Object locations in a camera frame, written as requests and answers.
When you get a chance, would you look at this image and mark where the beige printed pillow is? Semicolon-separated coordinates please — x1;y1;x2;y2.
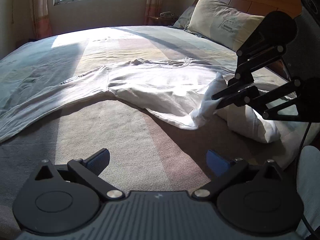
186;0;265;52

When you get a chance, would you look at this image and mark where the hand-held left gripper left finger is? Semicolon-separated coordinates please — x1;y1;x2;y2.
27;149;125;202

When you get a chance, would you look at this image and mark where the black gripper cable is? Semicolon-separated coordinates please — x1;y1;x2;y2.
297;122;318;239

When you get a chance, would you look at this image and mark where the wooden nightstand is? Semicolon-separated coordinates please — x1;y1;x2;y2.
147;15;179;27

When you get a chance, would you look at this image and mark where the pink striped curtain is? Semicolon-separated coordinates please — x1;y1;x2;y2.
29;0;53;39
145;0;165;25

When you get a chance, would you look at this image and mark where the white printed T-shirt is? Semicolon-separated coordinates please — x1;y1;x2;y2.
0;57;295;144

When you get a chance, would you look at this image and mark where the patchwork bed sheet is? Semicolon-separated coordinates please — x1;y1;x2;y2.
0;25;300;230

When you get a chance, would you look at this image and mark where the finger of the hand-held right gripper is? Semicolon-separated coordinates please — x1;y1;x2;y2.
215;79;304;120
211;27;286;101

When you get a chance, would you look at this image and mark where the blue-grey pillow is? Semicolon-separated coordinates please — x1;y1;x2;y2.
172;5;198;30

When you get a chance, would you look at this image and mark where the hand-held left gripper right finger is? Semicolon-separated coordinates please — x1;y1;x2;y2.
191;150;288;202

